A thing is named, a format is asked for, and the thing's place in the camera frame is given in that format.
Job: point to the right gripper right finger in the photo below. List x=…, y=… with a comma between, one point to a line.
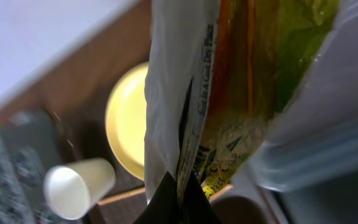
x=196, y=207

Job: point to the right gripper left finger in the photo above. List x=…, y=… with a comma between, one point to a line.
x=163, y=207

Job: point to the white paper cup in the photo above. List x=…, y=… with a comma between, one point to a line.
x=71, y=190

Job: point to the yellow plate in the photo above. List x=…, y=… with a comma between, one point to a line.
x=125, y=120

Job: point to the green orange snack wrapper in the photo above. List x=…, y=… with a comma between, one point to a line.
x=219, y=72

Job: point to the upper wooden chopstick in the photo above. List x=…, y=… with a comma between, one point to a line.
x=141, y=190

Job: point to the dark brown serving tray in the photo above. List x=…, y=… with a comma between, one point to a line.
x=83, y=136

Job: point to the clear plastic bin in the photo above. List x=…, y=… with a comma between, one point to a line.
x=316, y=137

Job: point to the grey dish rack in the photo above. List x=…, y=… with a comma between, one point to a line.
x=29, y=147

